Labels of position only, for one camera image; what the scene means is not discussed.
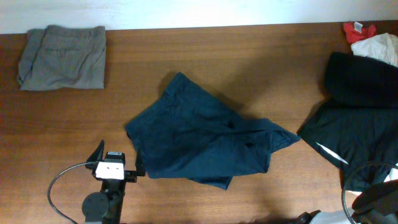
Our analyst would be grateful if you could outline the black shorts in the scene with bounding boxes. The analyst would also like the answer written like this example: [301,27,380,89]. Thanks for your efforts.
[324,52,397,108]

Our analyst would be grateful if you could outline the folded grey shorts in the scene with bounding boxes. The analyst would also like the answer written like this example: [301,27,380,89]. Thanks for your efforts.
[17,25,106,91]

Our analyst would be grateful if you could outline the white cloth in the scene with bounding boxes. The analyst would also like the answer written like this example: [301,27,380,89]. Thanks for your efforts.
[351,33,397,67]

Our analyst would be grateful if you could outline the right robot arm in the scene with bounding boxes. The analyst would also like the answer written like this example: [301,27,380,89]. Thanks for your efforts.
[292,180,397,224]

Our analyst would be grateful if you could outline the navy blue shorts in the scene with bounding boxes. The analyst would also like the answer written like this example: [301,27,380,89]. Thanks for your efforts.
[125,73,300,190]

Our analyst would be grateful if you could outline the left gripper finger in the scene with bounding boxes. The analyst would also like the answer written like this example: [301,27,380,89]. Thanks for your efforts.
[135,149,145,172]
[86,140,104,162]

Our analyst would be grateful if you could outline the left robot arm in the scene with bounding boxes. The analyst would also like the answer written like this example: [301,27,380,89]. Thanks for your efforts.
[81,141,146,224]

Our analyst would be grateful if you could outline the black shirt white stripe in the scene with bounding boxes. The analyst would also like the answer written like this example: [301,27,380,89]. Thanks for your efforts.
[297,100,397,181]

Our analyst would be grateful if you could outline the red cloth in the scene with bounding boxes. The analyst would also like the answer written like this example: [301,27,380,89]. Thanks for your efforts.
[343,22,377,44]

